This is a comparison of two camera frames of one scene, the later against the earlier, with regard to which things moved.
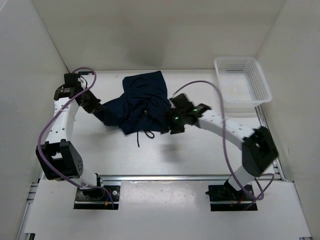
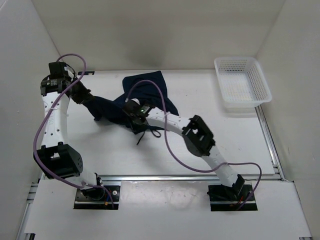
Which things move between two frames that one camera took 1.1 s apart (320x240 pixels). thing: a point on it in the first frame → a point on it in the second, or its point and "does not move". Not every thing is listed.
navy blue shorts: (143, 104) does not move
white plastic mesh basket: (242, 81) does not move
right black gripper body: (176, 122) → (136, 125)
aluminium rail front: (189, 177) does not move
